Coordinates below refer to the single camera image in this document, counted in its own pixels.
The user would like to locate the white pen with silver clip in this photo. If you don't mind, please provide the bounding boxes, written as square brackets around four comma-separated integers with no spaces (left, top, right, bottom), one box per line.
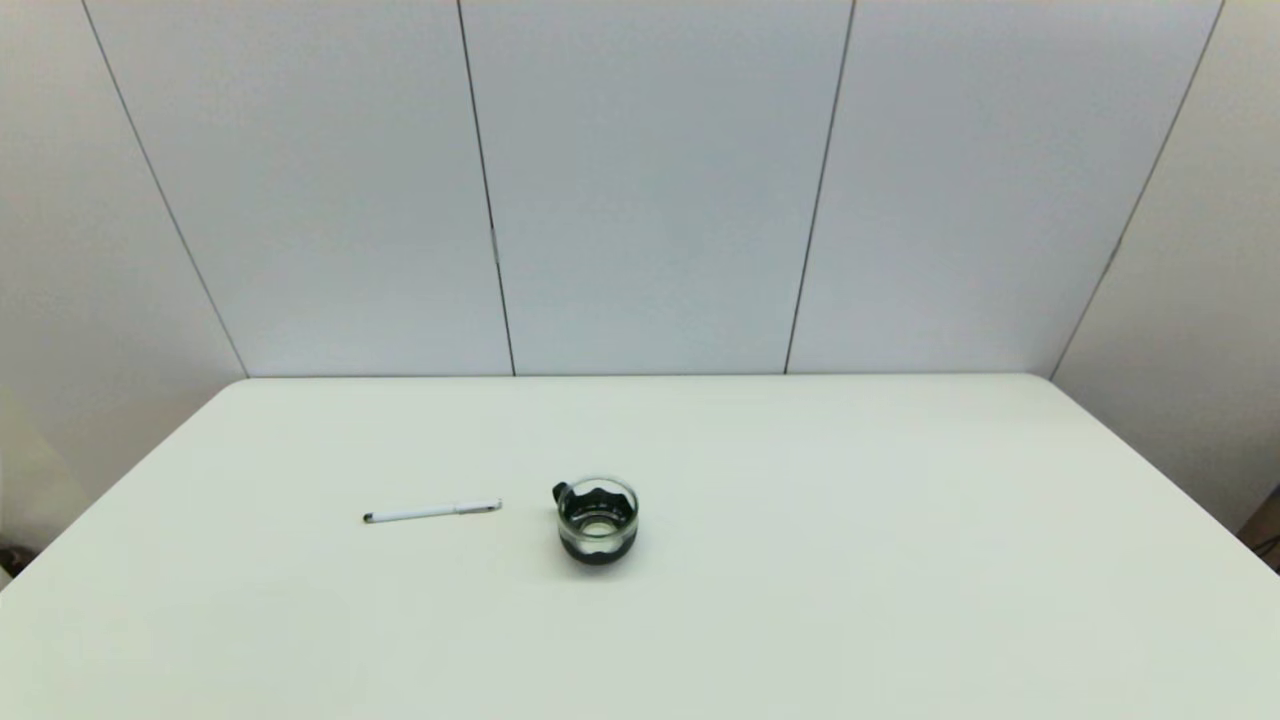
[362,499,504,525]

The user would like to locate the glass cup with black sleeve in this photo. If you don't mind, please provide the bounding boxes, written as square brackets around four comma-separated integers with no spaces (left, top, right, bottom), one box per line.
[551,476,641,569]

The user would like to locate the brown furniture piece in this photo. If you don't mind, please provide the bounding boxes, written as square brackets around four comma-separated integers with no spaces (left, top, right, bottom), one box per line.
[1237,488,1280,574]

